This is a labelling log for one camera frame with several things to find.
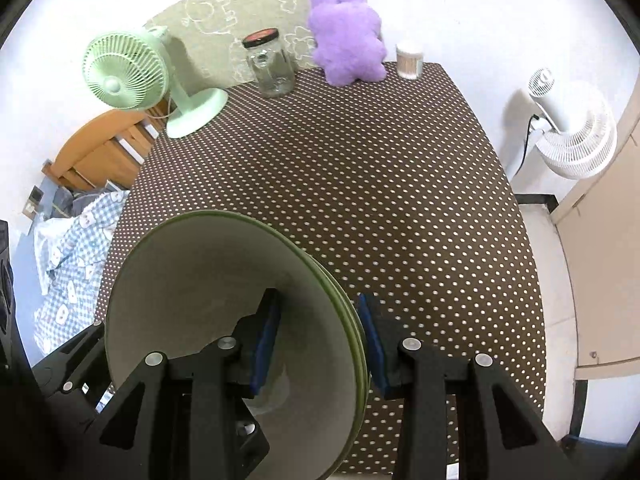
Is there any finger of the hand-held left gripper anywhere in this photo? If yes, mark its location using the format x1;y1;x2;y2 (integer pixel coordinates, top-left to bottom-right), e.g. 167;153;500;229
32;321;113;413
0;220;28;376

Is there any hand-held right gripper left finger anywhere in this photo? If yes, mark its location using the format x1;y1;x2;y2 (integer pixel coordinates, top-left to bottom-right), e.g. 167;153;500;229
87;289;282;480

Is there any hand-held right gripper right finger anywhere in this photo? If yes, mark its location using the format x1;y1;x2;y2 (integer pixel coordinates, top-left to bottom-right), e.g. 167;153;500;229
356;294;568;480

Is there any blue checked blanket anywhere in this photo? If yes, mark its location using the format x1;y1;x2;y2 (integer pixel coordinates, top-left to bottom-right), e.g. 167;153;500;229
32;190;131;356

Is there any brown polka dot tablecloth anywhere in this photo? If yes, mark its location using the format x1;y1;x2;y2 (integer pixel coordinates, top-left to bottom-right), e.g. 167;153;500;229
97;62;545;476

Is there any wooden chair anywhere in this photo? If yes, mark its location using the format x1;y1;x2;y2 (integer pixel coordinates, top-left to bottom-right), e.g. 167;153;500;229
42;107;166;193

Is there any beige door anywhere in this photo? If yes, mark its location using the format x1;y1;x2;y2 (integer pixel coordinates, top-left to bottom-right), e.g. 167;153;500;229
550;110;640;386

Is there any green desk fan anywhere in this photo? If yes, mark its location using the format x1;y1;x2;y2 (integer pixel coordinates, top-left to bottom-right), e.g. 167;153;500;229
81;27;230;139

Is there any glass jar with dark lid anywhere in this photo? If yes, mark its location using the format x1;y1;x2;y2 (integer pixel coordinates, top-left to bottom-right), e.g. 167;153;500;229
242;28;296;98

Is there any cotton swab container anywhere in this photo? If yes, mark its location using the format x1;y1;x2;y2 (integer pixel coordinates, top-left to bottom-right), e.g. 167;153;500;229
396;40;427;80

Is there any white standing fan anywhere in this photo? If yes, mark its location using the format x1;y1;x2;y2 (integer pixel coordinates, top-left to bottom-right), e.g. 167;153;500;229
520;67;618;179

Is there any purple plush toy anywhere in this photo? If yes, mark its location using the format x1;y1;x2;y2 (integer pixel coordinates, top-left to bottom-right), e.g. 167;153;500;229
306;0;388;86

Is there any wall socket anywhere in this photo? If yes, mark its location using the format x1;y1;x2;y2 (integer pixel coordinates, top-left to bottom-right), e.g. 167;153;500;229
25;186;45;218

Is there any black fan cable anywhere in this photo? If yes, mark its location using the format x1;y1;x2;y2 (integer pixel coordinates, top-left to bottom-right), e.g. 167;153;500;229
507;115;540;179

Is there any green patterned wall board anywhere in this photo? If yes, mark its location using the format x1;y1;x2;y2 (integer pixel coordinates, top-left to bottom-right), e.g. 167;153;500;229
145;0;357;86

